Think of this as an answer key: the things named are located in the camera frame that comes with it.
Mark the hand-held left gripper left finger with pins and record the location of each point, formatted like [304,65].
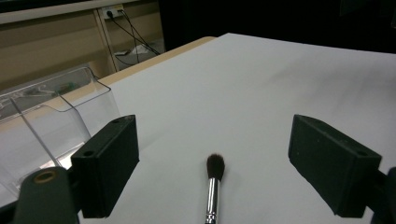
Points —
[106,165]

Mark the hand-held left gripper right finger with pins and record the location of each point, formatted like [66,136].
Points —
[333,168]

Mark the clear acrylic brush holder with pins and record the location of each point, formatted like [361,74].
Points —
[71,93]

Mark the black makeup brush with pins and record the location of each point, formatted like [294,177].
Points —
[215,168]

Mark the white crumpled plastic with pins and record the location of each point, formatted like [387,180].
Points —
[134,50]

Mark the white table sheet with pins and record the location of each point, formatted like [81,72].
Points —
[233,93]

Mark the wooden shelf unit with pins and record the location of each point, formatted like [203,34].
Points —
[46,37]

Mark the white power strip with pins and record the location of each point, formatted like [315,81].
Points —
[113,11]

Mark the black curtain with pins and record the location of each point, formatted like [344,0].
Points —
[280,18]

